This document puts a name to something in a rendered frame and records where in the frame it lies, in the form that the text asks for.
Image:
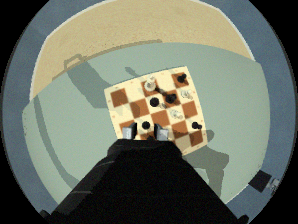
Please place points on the chessboard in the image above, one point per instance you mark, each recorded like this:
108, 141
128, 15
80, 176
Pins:
129, 102

